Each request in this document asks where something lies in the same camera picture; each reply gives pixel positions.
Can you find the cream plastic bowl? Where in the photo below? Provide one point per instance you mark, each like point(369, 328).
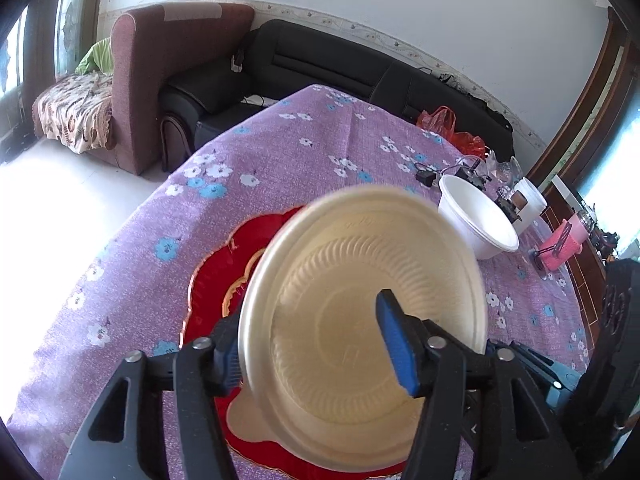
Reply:
point(325, 285)

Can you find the black power adapter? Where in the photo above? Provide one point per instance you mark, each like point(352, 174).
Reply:
point(426, 177)

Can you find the red plate with white sticker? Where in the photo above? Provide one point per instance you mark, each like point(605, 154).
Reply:
point(205, 310)

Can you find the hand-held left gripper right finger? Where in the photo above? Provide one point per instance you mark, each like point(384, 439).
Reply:
point(395, 340)

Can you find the black metal stand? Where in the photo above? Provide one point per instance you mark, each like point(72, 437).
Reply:
point(536, 255)

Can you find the black leather sofa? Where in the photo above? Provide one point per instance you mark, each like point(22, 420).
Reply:
point(325, 60)

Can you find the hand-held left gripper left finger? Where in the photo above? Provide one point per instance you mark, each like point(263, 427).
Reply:
point(230, 360)

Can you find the red plastic bag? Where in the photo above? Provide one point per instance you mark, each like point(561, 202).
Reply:
point(440, 122)

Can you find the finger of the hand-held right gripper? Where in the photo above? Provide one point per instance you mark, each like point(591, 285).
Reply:
point(540, 364)

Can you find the purple floral tablecloth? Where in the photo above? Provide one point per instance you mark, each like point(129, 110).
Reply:
point(130, 220)

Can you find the patterned beige blanket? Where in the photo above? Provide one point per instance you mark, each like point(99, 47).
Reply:
point(75, 110)

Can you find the jar in pink knit sleeve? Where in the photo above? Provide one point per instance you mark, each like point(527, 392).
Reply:
point(567, 245)

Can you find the large white bowl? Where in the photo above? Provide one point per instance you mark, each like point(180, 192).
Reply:
point(465, 210)

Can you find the green cloth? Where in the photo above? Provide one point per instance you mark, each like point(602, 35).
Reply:
point(97, 57)

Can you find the brown armchair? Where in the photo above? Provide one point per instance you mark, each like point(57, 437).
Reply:
point(150, 85)

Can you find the wooden door frame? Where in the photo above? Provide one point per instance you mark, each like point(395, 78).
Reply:
point(585, 120)

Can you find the wooden sideboard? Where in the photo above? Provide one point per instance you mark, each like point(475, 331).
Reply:
point(590, 280)

